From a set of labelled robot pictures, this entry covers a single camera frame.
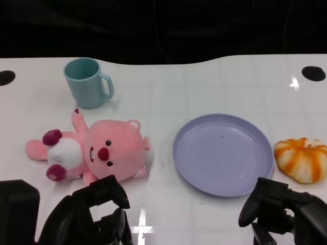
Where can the teal plastic mug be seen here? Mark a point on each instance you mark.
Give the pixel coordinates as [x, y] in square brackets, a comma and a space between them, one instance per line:
[84, 86]

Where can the orange and white bread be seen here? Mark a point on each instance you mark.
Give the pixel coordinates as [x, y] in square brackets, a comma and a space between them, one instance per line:
[301, 160]

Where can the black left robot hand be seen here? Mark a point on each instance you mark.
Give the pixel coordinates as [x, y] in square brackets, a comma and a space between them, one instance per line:
[76, 211]

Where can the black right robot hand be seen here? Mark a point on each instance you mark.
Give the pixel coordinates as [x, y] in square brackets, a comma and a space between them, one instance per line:
[276, 204]

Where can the pink plush doll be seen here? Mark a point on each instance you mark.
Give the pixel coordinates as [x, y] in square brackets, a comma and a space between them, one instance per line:
[115, 148]

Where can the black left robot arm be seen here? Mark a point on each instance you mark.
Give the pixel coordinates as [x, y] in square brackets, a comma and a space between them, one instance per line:
[18, 211]

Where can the purple plastic plate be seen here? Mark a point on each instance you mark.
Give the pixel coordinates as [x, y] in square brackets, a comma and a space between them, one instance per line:
[222, 155]

